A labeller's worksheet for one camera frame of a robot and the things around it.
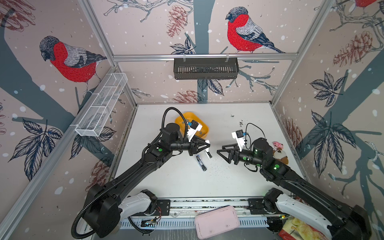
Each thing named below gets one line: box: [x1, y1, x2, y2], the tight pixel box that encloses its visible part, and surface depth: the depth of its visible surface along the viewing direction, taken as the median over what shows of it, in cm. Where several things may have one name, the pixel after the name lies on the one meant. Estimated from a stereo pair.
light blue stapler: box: [195, 155, 207, 172], surface depth 89 cm
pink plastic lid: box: [194, 205, 240, 240], surface depth 69 cm
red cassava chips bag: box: [278, 217, 330, 240], surface depth 66 cm
